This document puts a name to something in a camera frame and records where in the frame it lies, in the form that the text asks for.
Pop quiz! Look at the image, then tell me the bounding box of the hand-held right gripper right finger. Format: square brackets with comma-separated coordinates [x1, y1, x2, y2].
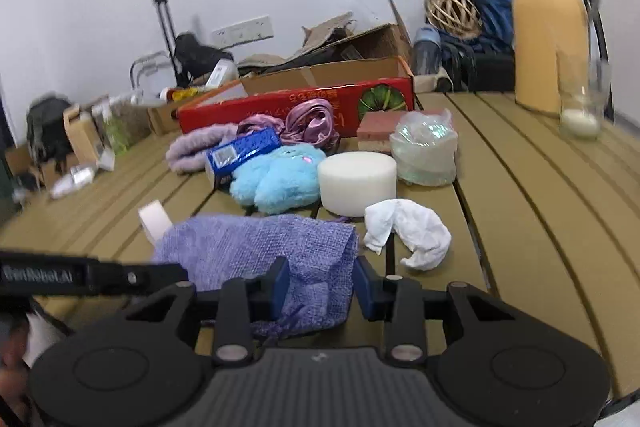
[353, 255, 522, 361]

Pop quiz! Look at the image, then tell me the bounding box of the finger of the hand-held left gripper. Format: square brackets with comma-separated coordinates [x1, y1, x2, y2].
[85, 258, 191, 299]

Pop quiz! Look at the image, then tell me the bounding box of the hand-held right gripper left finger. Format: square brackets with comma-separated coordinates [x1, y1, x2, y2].
[120, 256, 292, 366]

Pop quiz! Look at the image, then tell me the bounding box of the purple knit pouch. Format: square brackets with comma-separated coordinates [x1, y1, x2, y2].
[152, 213, 359, 339]

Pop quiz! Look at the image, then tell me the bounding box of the white tape roll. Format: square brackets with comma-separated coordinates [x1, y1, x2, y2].
[138, 202, 174, 244]

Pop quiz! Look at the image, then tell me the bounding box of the white plastic bag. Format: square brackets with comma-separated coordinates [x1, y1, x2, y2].
[363, 199, 452, 271]

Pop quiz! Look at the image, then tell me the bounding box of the white round sponge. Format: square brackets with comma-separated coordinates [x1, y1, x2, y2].
[317, 151, 399, 219]

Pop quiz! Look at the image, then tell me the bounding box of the light blue plush toy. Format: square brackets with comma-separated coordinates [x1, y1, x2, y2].
[229, 145, 334, 215]

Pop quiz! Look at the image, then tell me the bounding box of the blue packet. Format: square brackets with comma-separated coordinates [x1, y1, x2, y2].
[204, 127, 282, 190]

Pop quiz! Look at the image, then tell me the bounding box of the clear plastic bag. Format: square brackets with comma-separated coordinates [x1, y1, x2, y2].
[389, 111, 459, 187]

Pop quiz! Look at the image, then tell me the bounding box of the pink sponge block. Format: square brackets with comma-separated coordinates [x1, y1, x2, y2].
[356, 109, 447, 154]

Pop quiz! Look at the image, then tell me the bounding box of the purple satin scrunchie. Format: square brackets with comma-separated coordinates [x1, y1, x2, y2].
[236, 99, 342, 154]

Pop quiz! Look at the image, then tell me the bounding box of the beige carton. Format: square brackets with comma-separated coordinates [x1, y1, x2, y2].
[63, 106, 109, 166]

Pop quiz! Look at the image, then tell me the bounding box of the black backpack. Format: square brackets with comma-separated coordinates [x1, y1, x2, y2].
[25, 95, 75, 164]

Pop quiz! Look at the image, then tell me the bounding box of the green plastic bag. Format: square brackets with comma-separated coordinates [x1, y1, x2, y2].
[102, 96, 152, 156]

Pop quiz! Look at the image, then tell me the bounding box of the large open cardboard box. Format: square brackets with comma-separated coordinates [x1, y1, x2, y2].
[239, 55, 414, 96]

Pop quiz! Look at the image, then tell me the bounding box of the black pouch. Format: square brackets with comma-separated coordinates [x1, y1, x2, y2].
[174, 32, 235, 78]

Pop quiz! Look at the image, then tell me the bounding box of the clear water bottle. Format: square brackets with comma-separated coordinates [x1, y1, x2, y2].
[410, 26, 444, 78]

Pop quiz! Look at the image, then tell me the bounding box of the pink print cardboard box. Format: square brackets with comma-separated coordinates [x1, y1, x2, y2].
[300, 0, 414, 64]

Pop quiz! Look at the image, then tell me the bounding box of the black bag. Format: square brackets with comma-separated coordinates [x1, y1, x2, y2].
[448, 41, 517, 94]

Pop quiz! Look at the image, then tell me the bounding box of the torn cardboard sheet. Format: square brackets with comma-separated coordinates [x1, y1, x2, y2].
[300, 11, 357, 54]

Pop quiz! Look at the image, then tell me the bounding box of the clear glass cup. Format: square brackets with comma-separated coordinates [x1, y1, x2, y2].
[556, 51, 614, 140]

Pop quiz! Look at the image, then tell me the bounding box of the wicker ball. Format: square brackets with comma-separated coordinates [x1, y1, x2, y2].
[424, 0, 484, 42]

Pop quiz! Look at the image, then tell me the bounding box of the dark blue cloth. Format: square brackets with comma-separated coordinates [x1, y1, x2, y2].
[439, 0, 517, 54]

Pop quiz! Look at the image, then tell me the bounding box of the yellow thermos jug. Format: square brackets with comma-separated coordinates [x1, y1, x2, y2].
[509, 0, 601, 116]

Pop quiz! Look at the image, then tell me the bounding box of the black trolley handle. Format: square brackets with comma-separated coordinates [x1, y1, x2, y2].
[138, 0, 195, 88]

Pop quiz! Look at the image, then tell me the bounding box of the white wall socket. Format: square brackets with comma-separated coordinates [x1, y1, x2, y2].
[210, 15, 275, 48]

